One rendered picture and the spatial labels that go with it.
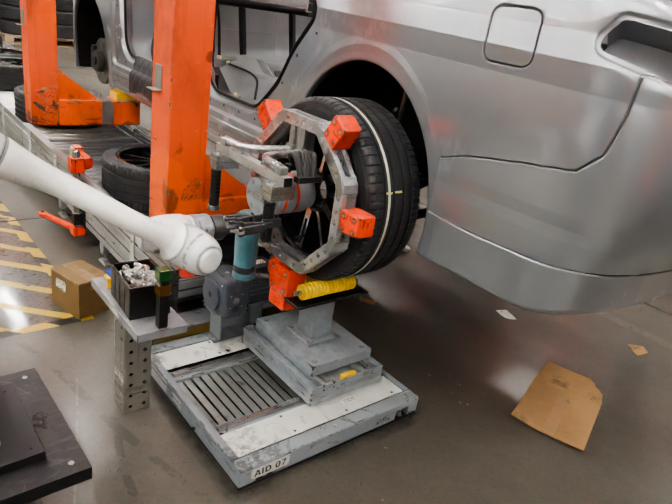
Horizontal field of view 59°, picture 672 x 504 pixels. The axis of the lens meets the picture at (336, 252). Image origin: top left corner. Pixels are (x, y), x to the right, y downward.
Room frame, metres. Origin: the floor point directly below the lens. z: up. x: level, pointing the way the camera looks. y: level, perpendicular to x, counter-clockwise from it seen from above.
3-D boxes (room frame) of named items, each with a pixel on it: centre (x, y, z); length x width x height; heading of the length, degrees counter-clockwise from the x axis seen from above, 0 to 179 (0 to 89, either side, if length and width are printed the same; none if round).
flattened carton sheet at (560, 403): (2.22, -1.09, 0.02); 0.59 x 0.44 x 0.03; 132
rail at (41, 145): (3.20, 1.49, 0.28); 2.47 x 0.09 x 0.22; 42
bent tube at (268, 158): (1.85, 0.19, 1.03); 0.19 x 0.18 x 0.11; 132
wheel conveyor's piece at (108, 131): (4.74, 2.37, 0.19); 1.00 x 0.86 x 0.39; 42
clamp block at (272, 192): (1.75, 0.20, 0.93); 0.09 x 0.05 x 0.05; 132
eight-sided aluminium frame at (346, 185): (2.01, 0.17, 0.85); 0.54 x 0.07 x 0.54; 42
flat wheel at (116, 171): (3.37, 1.10, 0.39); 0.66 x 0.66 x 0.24
